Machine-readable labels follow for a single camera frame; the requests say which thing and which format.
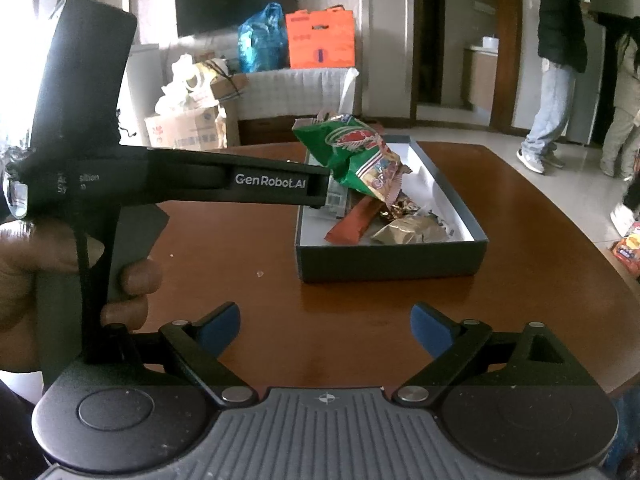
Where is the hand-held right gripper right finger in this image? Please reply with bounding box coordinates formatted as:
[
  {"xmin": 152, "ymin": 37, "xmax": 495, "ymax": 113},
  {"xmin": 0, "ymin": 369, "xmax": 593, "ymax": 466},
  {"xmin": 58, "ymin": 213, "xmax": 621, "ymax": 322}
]
[{"xmin": 391, "ymin": 302, "xmax": 598, "ymax": 407}]

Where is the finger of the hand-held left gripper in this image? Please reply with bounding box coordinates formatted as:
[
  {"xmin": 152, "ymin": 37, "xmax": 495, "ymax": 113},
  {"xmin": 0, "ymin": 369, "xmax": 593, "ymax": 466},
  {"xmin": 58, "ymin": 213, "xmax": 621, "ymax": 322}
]
[{"xmin": 303, "ymin": 161, "xmax": 333, "ymax": 211}]

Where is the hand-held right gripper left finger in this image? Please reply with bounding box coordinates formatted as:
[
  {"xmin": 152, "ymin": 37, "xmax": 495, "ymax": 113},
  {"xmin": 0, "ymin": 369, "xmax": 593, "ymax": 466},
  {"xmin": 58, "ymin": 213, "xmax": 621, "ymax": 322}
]
[{"xmin": 100, "ymin": 301, "xmax": 257, "ymax": 407}]

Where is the green snack bag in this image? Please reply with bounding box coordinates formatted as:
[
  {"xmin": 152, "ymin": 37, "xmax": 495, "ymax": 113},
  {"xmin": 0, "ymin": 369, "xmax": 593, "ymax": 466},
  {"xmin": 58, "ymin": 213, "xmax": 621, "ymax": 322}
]
[{"xmin": 292, "ymin": 113, "xmax": 414, "ymax": 207}]

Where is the orange-red snack packet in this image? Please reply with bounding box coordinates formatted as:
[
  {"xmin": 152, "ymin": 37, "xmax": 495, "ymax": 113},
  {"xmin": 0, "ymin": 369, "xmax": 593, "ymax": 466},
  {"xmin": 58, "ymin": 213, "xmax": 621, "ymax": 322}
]
[{"xmin": 325, "ymin": 195, "xmax": 389, "ymax": 245}]

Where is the grey box white inside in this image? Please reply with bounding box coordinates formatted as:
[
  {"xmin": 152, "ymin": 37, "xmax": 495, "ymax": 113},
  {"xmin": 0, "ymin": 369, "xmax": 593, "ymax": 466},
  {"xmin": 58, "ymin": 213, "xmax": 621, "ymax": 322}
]
[{"xmin": 294, "ymin": 134, "xmax": 489, "ymax": 284}]

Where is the tan snack packet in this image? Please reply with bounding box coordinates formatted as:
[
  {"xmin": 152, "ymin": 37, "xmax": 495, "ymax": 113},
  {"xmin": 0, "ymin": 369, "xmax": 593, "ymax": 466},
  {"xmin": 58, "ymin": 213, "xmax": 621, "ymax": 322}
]
[{"xmin": 371, "ymin": 215, "xmax": 451, "ymax": 245}]

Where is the person's left hand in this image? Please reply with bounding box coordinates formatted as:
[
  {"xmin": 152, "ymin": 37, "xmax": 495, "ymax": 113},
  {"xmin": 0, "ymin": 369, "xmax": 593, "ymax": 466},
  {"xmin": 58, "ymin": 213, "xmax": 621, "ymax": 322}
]
[{"xmin": 0, "ymin": 220, "xmax": 164, "ymax": 374}]

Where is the white chest freezer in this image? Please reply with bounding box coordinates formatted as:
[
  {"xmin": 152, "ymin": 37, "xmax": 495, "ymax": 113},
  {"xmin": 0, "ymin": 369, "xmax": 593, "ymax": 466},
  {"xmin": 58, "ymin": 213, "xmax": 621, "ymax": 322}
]
[{"xmin": 119, "ymin": 42, "xmax": 164, "ymax": 149}]

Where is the white plastic bag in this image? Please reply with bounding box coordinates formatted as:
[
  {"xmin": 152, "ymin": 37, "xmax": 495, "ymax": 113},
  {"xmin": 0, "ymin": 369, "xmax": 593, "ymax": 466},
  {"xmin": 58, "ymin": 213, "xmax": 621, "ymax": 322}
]
[{"xmin": 154, "ymin": 53, "xmax": 202, "ymax": 114}]

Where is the white cloth covered cabinet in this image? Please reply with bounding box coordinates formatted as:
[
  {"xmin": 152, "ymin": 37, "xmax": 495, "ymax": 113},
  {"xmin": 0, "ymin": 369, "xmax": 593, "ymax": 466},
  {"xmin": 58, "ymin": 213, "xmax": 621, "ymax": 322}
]
[{"xmin": 237, "ymin": 66, "xmax": 364, "ymax": 147}]

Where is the large cardboard box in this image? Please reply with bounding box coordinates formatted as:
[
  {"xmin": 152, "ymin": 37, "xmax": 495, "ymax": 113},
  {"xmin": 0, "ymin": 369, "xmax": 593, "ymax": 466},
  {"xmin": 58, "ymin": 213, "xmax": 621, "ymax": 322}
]
[{"xmin": 144, "ymin": 104, "xmax": 229, "ymax": 152}]

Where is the yellow tape roll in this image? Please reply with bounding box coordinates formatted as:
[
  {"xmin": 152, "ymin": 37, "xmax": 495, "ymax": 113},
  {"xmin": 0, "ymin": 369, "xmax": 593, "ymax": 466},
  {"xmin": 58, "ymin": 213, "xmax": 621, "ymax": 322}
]
[{"xmin": 187, "ymin": 62, "xmax": 222, "ymax": 94}]

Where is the small cardboard box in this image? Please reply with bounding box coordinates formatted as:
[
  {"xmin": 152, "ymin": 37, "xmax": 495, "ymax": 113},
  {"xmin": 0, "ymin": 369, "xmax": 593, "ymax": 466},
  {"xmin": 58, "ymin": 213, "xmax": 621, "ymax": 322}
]
[{"xmin": 209, "ymin": 72, "xmax": 250, "ymax": 102}]

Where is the orange carton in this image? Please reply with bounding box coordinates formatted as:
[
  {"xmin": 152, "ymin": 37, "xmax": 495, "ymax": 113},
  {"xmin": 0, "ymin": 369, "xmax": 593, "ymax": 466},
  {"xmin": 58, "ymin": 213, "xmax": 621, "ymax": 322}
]
[{"xmin": 285, "ymin": 5, "xmax": 357, "ymax": 70}]

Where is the blue plastic bag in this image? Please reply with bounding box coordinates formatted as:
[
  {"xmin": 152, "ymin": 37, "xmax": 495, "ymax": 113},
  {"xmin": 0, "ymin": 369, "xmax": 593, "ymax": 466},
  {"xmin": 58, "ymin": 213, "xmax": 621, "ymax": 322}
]
[{"xmin": 237, "ymin": 2, "xmax": 290, "ymax": 74}]

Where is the wooden kitchen cabinet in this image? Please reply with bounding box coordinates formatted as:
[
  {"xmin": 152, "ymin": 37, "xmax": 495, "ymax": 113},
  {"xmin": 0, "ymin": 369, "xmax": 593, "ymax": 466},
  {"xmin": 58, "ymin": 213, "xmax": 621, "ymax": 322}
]
[{"xmin": 462, "ymin": 47, "xmax": 499, "ymax": 112}]

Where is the orange snack bag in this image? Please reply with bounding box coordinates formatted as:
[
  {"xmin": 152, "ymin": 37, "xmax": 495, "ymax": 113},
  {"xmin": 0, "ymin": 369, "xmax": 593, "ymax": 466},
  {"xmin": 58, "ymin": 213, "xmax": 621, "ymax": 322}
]
[{"xmin": 612, "ymin": 222, "xmax": 640, "ymax": 279}]

